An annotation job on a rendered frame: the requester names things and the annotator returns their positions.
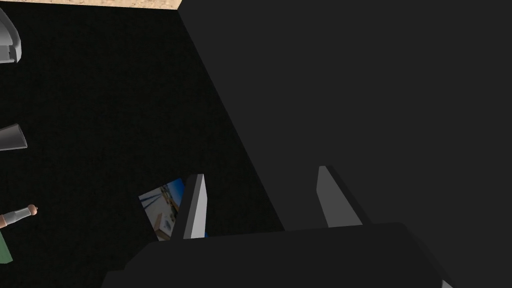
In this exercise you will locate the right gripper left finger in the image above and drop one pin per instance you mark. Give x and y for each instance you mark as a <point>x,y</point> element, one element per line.
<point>195,212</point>

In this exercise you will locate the grey rounded object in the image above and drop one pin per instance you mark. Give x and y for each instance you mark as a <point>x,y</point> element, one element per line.
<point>8,40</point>

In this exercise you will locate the blue and white book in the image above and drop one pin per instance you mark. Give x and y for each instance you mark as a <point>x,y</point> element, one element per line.
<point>164,210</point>

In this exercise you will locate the grey wedge-shaped object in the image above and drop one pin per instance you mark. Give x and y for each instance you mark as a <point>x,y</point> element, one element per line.
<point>12,138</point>

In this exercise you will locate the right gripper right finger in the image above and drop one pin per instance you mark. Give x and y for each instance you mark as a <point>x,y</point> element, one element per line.
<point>338,202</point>

